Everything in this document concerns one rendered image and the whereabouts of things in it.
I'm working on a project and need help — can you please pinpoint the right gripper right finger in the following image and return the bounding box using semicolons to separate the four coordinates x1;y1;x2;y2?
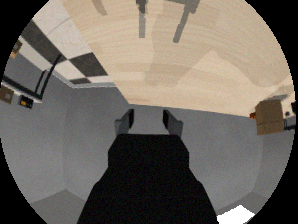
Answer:
162;109;184;137

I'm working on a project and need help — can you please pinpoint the brown cardboard box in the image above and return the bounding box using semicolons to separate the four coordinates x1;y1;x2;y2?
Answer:
255;100;283;136

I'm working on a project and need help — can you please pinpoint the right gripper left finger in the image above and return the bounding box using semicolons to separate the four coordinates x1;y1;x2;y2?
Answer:
114;109;134;137

